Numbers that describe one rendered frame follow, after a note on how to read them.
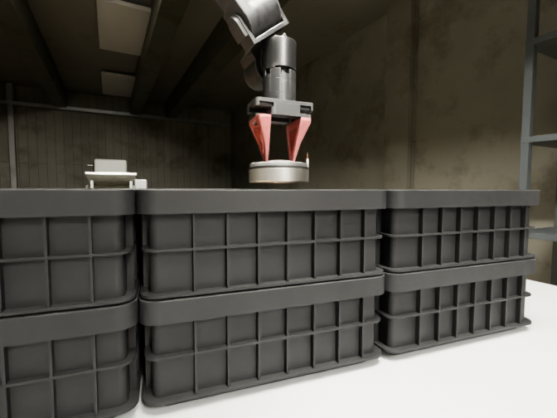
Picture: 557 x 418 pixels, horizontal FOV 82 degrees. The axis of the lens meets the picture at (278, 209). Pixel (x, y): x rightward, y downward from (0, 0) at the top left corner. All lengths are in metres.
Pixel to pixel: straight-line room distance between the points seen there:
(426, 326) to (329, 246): 0.20
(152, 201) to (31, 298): 0.13
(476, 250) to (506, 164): 2.41
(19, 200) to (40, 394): 0.18
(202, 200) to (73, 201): 0.11
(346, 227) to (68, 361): 0.32
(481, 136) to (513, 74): 0.47
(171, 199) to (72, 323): 0.14
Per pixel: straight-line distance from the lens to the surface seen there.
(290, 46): 0.59
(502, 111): 3.02
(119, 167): 5.39
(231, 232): 0.35
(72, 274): 0.36
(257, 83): 0.65
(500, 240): 0.60
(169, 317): 0.35
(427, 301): 0.51
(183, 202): 0.33
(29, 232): 0.36
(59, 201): 0.34
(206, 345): 0.38
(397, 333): 0.49
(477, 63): 3.22
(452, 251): 0.53
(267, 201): 0.34
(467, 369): 0.52
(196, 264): 0.35
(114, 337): 0.37
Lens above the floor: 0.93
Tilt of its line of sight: 4 degrees down
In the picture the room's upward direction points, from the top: straight up
